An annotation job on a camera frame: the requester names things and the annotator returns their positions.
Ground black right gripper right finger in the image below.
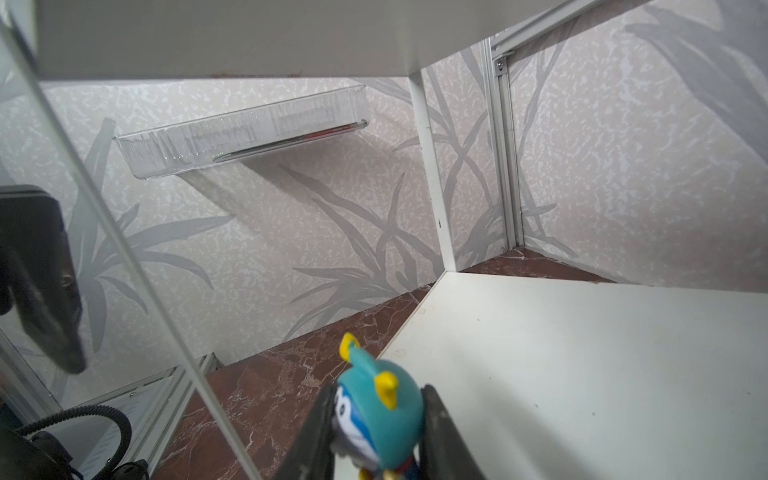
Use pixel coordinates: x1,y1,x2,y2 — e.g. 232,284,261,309
419,384,485,480

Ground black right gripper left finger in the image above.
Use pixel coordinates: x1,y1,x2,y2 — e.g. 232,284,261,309
273,384,337,480

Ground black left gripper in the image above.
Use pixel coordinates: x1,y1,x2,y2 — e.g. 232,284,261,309
1,185,87,375

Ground blue cat figure teal hat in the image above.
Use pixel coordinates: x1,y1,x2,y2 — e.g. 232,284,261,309
330,333,425,479

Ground white two-tier metal shelf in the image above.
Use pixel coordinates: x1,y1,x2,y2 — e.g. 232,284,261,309
1,1,767,479

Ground clear plastic wall bin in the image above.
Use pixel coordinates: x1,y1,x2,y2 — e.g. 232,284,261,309
115,85,370,180

